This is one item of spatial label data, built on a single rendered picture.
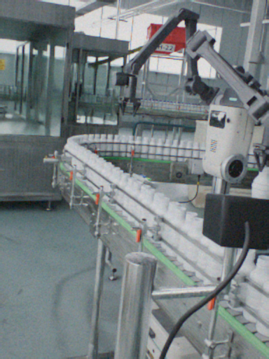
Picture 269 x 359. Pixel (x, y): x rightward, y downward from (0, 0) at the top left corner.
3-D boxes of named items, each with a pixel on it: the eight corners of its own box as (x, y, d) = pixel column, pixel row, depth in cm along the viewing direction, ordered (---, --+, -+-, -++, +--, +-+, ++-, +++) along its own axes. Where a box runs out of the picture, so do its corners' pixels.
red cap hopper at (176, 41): (134, 166, 841) (150, 22, 778) (132, 160, 911) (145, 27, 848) (178, 170, 851) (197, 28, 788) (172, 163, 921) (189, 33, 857)
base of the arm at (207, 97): (209, 106, 232) (221, 88, 232) (199, 97, 228) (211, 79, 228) (200, 104, 239) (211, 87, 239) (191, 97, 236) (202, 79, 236)
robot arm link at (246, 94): (209, 31, 164) (189, 52, 168) (202, 26, 159) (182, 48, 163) (278, 104, 145) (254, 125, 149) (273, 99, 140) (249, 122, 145)
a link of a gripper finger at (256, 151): (277, 174, 148) (281, 148, 146) (261, 174, 145) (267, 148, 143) (263, 170, 154) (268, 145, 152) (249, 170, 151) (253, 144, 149)
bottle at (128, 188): (125, 212, 183) (129, 176, 179) (138, 214, 180) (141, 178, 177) (119, 215, 177) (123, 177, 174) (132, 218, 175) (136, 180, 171)
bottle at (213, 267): (199, 287, 118) (208, 233, 115) (206, 280, 124) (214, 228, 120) (220, 293, 116) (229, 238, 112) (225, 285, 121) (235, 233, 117)
